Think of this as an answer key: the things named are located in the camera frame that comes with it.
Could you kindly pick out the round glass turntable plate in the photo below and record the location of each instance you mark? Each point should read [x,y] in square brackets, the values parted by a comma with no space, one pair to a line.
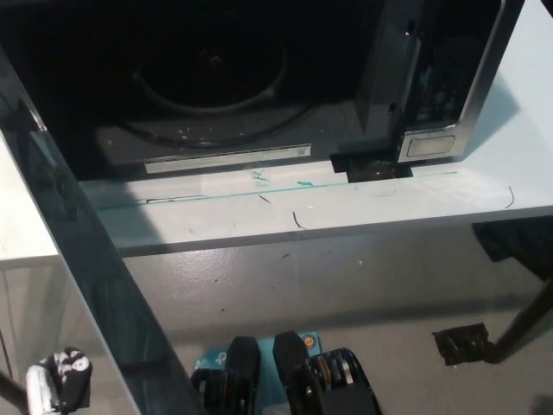
[224,116]

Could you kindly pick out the dark glass microwave door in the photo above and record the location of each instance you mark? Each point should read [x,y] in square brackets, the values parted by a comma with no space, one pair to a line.
[99,259]

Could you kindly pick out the silver microwave door button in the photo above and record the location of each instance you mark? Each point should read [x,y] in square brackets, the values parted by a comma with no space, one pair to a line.
[431,146]

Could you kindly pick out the black floor socket plate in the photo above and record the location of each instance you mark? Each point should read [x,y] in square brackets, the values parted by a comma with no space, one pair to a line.
[462,346]

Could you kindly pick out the teal router box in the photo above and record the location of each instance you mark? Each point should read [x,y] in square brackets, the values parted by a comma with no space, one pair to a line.
[268,372]

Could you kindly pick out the black silver microwave oven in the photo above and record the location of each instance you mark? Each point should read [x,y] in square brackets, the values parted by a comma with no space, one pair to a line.
[354,86]

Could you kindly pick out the black robot torso blocks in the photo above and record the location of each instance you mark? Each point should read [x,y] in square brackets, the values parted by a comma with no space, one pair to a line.
[322,384]

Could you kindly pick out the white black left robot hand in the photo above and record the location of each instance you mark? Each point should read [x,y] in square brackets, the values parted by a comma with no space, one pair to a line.
[71,376]

